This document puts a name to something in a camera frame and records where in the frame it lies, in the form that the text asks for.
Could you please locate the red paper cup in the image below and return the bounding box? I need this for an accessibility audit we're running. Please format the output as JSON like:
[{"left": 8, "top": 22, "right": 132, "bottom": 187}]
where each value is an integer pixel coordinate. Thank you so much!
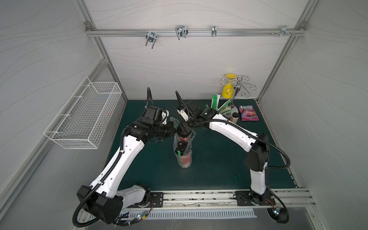
[
  {"left": 174, "top": 143, "right": 192, "bottom": 168},
  {"left": 175, "top": 128, "right": 193, "bottom": 146}
]

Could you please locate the clear plastic carrier bag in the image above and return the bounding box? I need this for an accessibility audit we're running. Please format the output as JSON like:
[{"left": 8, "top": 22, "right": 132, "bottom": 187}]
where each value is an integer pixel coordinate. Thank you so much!
[{"left": 170, "top": 117, "right": 196, "bottom": 168}]

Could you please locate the green straw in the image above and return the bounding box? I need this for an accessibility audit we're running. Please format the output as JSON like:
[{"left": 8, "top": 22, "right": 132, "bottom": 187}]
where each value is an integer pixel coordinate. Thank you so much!
[{"left": 176, "top": 150, "right": 182, "bottom": 162}]

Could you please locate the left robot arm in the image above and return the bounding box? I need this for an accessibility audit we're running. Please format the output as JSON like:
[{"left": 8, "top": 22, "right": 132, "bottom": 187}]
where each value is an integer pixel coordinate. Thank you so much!
[{"left": 72, "top": 105, "right": 176, "bottom": 228}]

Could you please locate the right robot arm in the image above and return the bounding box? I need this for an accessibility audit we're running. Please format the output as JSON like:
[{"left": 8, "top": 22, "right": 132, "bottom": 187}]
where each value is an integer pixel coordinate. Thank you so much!
[{"left": 177, "top": 97, "right": 291, "bottom": 202}]

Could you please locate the green straws bundle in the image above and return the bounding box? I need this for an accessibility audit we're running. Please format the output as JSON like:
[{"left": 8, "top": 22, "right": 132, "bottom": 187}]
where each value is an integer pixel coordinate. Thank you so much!
[{"left": 205, "top": 94, "right": 232, "bottom": 115}]

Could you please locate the small brown bottle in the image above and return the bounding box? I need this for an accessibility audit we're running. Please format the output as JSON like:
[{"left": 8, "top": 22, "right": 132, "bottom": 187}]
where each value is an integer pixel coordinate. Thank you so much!
[{"left": 230, "top": 112, "right": 239, "bottom": 124}]

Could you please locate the yellow hanging cup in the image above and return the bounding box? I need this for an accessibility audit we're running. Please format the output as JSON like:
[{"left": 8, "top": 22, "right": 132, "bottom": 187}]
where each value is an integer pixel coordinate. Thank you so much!
[{"left": 220, "top": 73, "right": 237, "bottom": 99}]

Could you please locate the pink snack packet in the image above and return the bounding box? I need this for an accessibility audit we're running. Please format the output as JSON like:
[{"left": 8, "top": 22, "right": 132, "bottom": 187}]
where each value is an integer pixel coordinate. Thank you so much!
[{"left": 238, "top": 105, "right": 259, "bottom": 121}]

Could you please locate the metal spiral cup stand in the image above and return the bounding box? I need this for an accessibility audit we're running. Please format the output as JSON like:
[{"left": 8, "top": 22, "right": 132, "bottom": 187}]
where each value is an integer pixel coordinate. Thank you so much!
[{"left": 219, "top": 75, "right": 257, "bottom": 113}]

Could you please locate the metal u-bolt hook middle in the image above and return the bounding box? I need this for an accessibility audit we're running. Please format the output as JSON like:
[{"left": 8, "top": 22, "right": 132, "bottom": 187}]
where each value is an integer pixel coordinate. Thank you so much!
[{"left": 175, "top": 25, "right": 188, "bottom": 40}]

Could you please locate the metal u-bolt hook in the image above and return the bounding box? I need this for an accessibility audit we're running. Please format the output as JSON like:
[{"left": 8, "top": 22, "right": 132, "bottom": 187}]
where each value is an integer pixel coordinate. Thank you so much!
[
  {"left": 145, "top": 31, "right": 157, "bottom": 49},
  {"left": 175, "top": 25, "right": 188, "bottom": 40}
]

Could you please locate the small metal clip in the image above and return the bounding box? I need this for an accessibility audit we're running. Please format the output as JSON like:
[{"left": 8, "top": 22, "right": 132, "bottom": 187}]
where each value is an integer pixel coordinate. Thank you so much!
[{"left": 211, "top": 25, "right": 217, "bottom": 37}]

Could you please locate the metal u-bolt hook left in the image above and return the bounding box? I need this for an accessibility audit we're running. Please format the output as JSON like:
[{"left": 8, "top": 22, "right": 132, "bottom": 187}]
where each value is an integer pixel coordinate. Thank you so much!
[{"left": 145, "top": 31, "right": 157, "bottom": 49}]

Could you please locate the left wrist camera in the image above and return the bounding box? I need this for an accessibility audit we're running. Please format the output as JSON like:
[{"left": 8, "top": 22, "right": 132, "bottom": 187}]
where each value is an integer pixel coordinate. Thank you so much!
[{"left": 161, "top": 110, "right": 169, "bottom": 125}]

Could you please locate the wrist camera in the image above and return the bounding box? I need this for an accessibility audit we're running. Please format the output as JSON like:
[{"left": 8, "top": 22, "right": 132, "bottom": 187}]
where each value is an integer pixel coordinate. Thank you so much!
[
  {"left": 177, "top": 106, "right": 189, "bottom": 121},
  {"left": 161, "top": 110, "right": 169, "bottom": 125}
]

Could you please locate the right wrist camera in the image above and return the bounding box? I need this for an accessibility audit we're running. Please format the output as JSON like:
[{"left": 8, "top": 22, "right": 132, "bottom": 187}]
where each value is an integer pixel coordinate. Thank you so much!
[{"left": 177, "top": 106, "right": 189, "bottom": 121}]

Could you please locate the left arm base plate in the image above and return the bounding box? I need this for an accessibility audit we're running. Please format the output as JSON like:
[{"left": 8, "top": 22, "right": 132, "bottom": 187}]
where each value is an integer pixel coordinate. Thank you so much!
[{"left": 133, "top": 192, "right": 164, "bottom": 208}]

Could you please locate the white wire basket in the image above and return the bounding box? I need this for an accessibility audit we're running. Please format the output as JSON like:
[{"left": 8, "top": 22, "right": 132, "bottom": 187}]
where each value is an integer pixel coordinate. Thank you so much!
[{"left": 44, "top": 77, "right": 122, "bottom": 150}]

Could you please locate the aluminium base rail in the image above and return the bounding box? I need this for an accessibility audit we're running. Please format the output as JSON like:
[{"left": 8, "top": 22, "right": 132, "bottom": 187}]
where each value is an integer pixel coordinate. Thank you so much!
[{"left": 80, "top": 188, "right": 316, "bottom": 211}]

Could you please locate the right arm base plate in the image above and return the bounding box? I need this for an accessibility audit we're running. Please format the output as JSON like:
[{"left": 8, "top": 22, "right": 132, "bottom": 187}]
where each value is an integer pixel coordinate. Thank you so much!
[{"left": 232, "top": 190, "right": 276, "bottom": 207}]

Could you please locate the white slotted cable duct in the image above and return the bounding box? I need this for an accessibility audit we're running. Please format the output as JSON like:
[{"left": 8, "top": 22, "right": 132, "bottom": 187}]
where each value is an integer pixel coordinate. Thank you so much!
[{"left": 120, "top": 209, "right": 258, "bottom": 221}]

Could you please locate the metal bracket hook right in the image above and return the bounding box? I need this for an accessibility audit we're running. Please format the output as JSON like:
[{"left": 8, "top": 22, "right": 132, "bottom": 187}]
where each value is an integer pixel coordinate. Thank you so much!
[{"left": 270, "top": 26, "right": 296, "bottom": 37}]

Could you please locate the horizontal aluminium rail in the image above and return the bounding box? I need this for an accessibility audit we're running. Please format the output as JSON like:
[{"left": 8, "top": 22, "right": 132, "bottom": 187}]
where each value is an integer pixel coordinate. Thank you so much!
[{"left": 86, "top": 27, "right": 307, "bottom": 37}]

